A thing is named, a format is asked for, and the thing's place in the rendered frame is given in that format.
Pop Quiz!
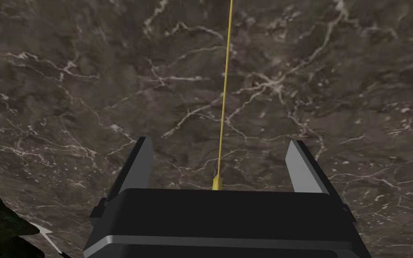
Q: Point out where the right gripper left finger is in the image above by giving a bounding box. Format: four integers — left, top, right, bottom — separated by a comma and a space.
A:
105, 136, 155, 202

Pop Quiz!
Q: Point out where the thin yellow rod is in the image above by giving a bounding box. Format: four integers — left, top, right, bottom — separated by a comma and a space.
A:
212, 0, 234, 191

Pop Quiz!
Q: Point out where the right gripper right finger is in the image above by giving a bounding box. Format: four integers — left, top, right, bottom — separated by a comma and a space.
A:
285, 140, 340, 197

